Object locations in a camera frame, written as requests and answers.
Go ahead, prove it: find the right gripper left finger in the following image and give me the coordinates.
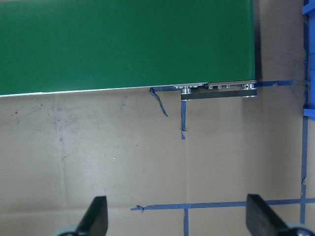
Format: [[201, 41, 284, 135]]
[[74, 196, 108, 236]]

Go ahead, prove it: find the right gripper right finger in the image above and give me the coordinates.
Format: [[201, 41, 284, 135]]
[[246, 194, 290, 236]]

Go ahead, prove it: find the green conveyor belt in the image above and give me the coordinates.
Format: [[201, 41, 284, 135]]
[[0, 0, 255, 96]]

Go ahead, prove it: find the right blue plastic bin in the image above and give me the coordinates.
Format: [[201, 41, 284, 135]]
[[302, 0, 315, 120]]

